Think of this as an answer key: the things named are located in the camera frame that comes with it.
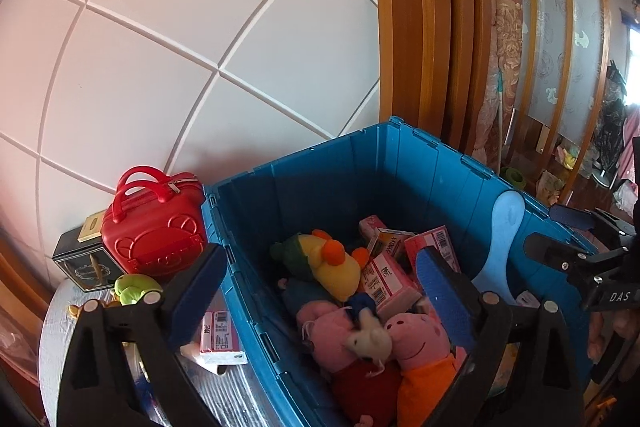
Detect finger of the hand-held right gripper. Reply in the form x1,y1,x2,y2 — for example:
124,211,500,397
524,232,591,270
549,203,601,230

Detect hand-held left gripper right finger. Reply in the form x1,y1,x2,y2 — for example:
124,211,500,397
416,247,585,427

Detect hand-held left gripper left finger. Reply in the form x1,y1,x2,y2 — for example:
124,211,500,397
56,243,228,427

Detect blue boomerang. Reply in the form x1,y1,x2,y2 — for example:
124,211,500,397
471,188,526,308

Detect pink pig plush orange dress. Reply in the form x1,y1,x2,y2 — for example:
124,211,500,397
386,312,468,427

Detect brown white carton box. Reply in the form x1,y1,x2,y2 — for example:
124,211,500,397
366,228,417,260

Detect white mouse plush blue dress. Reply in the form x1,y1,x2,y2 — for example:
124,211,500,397
342,293,394,365

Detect yellow duck plush green hat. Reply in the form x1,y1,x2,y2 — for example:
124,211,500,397
270,229,371,303

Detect pink pig plush red dress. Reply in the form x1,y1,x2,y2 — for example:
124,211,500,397
296,299,403,427

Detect blue plastic container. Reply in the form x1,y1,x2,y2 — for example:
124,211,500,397
204,116,601,427

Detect person's right hand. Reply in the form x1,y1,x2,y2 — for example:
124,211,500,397
587,309,632,360

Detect large green frog plush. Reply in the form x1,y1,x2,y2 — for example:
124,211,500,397
114,273,165,306

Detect green round floor item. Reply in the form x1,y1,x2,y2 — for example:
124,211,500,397
500,166,526,190

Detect red small suitcase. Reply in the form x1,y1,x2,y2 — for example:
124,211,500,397
100,165,207,278

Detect dark blue fabric item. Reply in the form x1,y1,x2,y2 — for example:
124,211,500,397
277,277,321,308

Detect dark hanging clothes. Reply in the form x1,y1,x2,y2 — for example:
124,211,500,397
595,59,628,172

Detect striped white bed sheet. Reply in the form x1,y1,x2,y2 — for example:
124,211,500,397
39,279,281,427

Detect brown bear plush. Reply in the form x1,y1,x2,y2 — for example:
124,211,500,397
67,299,108,320

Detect black gift bag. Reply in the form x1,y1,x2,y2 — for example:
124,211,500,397
51,227,123,293

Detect small gold box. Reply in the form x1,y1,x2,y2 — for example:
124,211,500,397
77,212,105,242

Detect frosted glass sliding door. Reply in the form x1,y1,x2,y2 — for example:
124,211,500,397
497,0,616,208

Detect rolled patterned mat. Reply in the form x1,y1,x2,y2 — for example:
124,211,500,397
475,0,525,168

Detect white padded headboard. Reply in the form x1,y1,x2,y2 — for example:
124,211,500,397
0,0,383,303

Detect pale green mop handle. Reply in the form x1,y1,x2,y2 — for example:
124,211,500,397
495,69,507,175

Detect wooden headboard frame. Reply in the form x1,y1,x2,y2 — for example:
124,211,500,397
367,0,496,162

